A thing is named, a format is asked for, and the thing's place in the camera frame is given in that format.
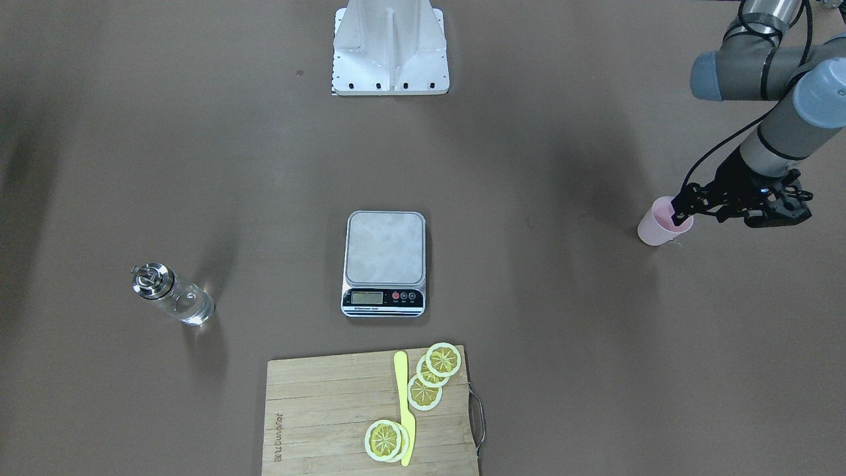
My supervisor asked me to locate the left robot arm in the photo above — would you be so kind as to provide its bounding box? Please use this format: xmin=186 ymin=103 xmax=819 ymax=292
xmin=670 ymin=1 xmax=845 ymax=228

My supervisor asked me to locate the pink plastic cup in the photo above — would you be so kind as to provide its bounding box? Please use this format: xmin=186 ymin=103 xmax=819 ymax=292
xmin=637 ymin=196 xmax=695 ymax=247

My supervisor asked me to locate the yellow plastic knife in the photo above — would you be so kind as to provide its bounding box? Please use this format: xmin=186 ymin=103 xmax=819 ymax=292
xmin=393 ymin=350 xmax=416 ymax=467

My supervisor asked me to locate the lemon slice on board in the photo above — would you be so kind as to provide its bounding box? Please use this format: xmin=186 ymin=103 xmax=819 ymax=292
xmin=364 ymin=419 xmax=411 ymax=463

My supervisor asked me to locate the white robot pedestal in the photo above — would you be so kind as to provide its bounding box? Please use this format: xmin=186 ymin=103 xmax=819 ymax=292
xmin=330 ymin=1 xmax=450 ymax=97

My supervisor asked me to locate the glass sauce bottle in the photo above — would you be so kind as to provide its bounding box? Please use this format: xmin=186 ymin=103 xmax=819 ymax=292
xmin=131 ymin=262 xmax=215 ymax=326

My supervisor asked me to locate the lemon slice middle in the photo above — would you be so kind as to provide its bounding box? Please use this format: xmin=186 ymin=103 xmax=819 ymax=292
xmin=415 ymin=355 xmax=449 ymax=388

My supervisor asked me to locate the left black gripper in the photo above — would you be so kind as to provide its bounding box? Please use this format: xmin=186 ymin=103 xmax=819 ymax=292
xmin=671 ymin=147 xmax=774 ymax=226

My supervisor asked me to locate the lemon slice end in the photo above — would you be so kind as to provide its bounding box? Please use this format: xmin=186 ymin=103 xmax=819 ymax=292
xmin=407 ymin=376 xmax=442 ymax=412

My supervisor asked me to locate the digital kitchen scale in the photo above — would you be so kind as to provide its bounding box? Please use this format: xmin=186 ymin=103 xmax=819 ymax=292
xmin=340 ymin=210 xmax=427 ymax=317

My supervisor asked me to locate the bamboo cutting board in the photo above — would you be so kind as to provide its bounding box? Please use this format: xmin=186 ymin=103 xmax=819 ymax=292
xmin=262 ymin=350 xmax=484 ymax=475

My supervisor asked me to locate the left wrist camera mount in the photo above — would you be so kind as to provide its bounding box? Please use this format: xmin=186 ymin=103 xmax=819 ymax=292
xmin=743 ymin=168 xmax=814 ymax=228

